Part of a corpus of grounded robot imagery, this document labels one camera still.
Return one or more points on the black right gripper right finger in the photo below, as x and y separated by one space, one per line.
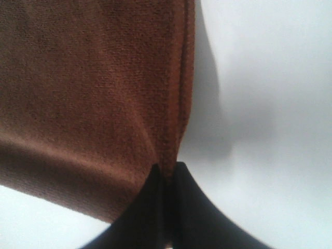
198 223

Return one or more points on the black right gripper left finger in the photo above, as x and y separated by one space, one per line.
141 225

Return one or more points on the brown towel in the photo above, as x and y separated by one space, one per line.
93 93

